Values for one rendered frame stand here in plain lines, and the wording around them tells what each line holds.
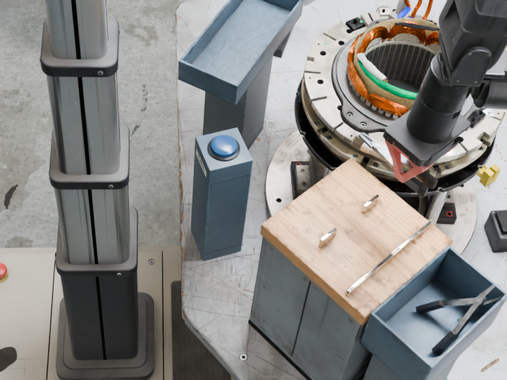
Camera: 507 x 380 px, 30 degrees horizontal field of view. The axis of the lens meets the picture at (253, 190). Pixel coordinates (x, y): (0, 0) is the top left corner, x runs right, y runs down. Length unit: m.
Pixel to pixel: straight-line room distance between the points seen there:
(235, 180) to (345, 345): 0.31
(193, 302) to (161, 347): 0.56
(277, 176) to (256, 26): 0.28
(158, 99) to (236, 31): 1.29
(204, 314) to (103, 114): 0.38
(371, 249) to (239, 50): 0.46
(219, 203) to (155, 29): 1.68
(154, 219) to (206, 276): 1.03
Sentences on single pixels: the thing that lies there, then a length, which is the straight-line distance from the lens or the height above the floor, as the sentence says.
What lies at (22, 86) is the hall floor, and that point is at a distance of 2.98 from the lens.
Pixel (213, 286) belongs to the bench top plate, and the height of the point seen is 0.78.
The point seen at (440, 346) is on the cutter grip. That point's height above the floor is 1.01.
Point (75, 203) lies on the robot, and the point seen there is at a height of 0.85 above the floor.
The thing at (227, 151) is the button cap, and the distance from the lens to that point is 1.44.
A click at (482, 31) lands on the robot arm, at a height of 1.47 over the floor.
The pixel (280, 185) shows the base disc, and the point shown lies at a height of 0.80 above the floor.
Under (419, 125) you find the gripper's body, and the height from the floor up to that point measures 1.30.
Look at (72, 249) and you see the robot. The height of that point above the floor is 0.71.
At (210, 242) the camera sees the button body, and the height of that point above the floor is 0.84.
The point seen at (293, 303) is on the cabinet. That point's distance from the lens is 1.42.
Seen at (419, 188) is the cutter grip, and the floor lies 1.19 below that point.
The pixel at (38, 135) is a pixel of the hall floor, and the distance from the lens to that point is 2.84.
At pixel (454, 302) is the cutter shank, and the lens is 1.36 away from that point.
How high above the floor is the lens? 2.16
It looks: 53 degrees down
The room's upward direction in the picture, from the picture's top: 8 degrees clockwise
